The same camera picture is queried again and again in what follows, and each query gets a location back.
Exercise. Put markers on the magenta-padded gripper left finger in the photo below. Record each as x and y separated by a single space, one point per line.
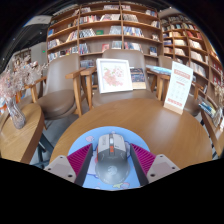
61 166

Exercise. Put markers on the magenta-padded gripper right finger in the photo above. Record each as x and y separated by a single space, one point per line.
161 166

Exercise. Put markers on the grey computer mouse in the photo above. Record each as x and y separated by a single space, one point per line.
112 163

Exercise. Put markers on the round blue mouse pad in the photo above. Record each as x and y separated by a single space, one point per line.
80 140

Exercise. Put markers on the round wooden side table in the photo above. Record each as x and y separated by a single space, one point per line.
20 140
215 133

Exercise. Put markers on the brown wooden armchair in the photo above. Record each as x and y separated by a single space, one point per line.
123 54
60 100
195 103

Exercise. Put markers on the glass vase with dried flowers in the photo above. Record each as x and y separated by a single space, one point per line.
220 91
16 116

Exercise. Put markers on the stack of books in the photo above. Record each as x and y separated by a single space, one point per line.
208 106

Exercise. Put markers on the white sign on wooden base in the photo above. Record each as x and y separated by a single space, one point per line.
179 86

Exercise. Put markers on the dark book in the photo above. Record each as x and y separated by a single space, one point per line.
138 78

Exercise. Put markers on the light blue book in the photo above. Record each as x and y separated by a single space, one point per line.
160 70

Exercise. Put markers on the white framed floral picture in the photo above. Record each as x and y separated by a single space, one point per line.
114 76

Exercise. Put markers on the small distant book shelf unit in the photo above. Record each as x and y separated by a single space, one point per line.
22 55

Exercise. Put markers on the curved wooden book shelf unit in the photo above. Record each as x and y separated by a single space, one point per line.
186 43

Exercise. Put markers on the wide wooden book shelf unit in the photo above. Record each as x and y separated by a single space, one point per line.
100 31

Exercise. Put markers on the white ceiling panel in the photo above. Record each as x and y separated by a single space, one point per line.
38 20

